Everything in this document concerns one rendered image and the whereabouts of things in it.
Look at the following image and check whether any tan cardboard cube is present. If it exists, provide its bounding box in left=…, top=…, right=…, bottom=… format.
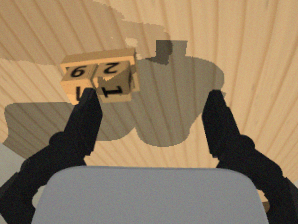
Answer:
left=93, top=60, right=134, bottom=103
left=60, top=63, right=100, bottom=105

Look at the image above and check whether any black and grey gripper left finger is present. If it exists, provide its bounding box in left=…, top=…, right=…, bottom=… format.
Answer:
left=0, top=88, right=103, bottom=224

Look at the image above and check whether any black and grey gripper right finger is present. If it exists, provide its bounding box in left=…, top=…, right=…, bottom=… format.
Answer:
left=202, top=90, right=298, bottom=224

